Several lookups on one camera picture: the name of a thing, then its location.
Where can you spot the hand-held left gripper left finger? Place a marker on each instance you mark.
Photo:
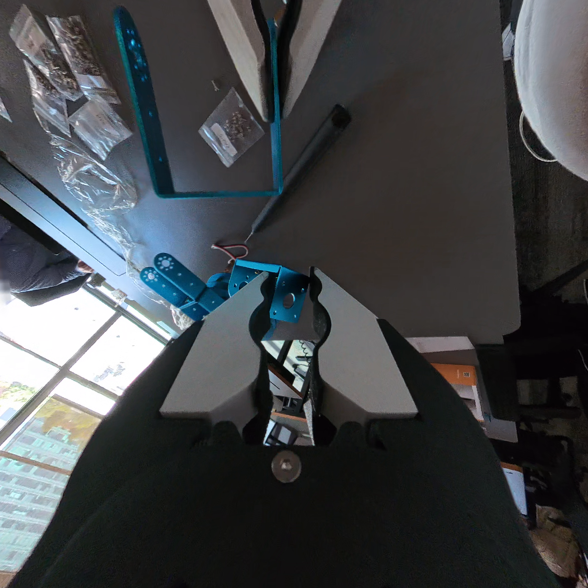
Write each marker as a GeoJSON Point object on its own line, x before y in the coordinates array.
{"type": "Point", "coordinates": [216, 367]}

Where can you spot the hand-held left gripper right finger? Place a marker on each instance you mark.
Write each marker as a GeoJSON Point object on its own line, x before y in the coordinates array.
{"type": "Point", "coordinates": [363, 367]}

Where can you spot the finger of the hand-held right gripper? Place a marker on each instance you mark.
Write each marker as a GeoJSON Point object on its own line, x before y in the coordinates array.
{"type": "Point", "coordinates": [307, 46]}
{"type": "Point", "coordinates": [243, 46]}

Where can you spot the small blue metal bracket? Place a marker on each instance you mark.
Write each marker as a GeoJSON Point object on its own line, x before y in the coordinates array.
{"type": "Point", "coordinates": [294, 282]}

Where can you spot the large blue U bracket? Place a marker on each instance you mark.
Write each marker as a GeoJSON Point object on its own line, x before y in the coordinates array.
{"type": "Point", "coordinates": [148, 115]}

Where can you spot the blue toy robot arm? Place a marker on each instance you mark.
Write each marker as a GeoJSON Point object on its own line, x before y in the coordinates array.
{"type": "Point", "coordinates": [183, 289]}

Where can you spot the dark desk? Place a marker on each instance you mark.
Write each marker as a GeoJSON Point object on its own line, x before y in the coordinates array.
{"type": "Point", "coordinates": [390, 183]}

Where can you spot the clear zip bag of screws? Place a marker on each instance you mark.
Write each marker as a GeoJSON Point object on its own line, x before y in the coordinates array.
{"type": "Point", "coordinates": [46, 105]}
{"type": "Point", "coordinates": [229, 133]}
{"type": "Point", "coordinates": [32, 32]}
{"type": "Point", "coordinates": [78, 50]}

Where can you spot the open kit box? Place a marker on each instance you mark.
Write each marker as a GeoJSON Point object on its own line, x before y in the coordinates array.
{"type": "Point", "coordinates": [454, 376]}

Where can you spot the black electric screwdriver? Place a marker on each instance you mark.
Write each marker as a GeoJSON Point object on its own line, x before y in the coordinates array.
{"type": "Point", "coordinates": [312, 151]}

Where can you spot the labelled clear zip bag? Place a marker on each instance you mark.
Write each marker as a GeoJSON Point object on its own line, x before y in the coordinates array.
{"type": "Point", "coordinates": [99, 128]}

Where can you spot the large window with roller blinds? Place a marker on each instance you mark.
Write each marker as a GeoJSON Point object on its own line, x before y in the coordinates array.
{"type": "Point", "coordinates": [46, 344]}

